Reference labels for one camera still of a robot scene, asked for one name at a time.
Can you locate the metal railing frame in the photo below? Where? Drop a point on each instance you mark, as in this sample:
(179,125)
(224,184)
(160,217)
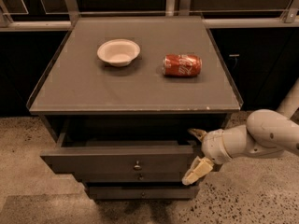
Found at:
(217,14)

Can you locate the grey middle drawer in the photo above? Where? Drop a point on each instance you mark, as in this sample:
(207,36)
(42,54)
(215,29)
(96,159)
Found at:
(131,177)

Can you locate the grey drawer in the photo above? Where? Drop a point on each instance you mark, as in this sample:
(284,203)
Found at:
(131,177)
(102,146)
(149,192)

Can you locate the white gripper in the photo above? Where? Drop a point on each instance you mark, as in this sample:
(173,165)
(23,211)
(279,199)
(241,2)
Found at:
(212,146)

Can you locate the white paper bowl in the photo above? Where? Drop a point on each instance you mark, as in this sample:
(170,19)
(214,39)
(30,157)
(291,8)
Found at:
(118,52)

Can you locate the grey top drawer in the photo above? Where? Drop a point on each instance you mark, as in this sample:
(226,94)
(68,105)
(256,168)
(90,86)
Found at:
(102,146)

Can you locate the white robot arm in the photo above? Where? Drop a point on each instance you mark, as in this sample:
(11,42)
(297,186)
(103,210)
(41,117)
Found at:
(266,134)

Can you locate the grey drawer cabinet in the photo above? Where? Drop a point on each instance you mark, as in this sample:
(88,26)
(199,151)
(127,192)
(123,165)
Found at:
(78,84)

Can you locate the grey bottom drawer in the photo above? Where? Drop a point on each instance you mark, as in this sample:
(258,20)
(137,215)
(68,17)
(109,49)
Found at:
(149,192)

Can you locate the red soda can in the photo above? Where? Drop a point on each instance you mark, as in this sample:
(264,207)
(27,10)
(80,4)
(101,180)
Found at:
(185,65)

